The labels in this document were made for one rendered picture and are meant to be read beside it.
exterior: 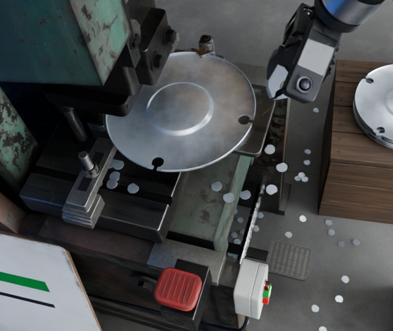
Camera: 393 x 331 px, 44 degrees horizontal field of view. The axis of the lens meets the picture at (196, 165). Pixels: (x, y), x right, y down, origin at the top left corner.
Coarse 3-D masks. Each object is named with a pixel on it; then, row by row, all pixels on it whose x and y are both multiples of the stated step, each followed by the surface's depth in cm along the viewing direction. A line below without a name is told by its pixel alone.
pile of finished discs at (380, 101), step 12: (372, 72) 144; (384, 72) 144; (360, 84) 142; (372, 84) 142; (384, 84) 141; (360, 96) 140; (372, 96) 139; (384, 96) 139; (360, 108) 138; (372, 108) 137; (384, 108) 137; (360, 120) 137; (372, 120) 135; (384, 120) 134; (372, 132) 135; (384, 132) 132; (384, 144) 134
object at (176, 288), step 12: (168, 276) 78; (180, 276) 78; (192, 276) 77; (156, 288) 77; (168, 288) 77; (180, 288) 76; (192, 288) 76; (156, 300) 76; (168, 300) 76; (180, 300) 75; (192, 300) 75
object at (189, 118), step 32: (192, 64) 99; (224, 64) 98; (160, 96) 95; (192, 96) 94; (224, 96) 94; (128, 128) 92; (160, 128) 91; (192, 128) 90; (224, 128) 90; (192, 160) 87
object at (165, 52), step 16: (128, 0) 72; (144, 0) 78; (144, 16) 79; (160, 16) 79; (144, 32) 78; (160, 32) 79; (144, 48) 76; (160, 48) 81; (144, 64) 78; (160, 64) 78; (112, 80) 80; (128, 80) 79; (144, 80) 81
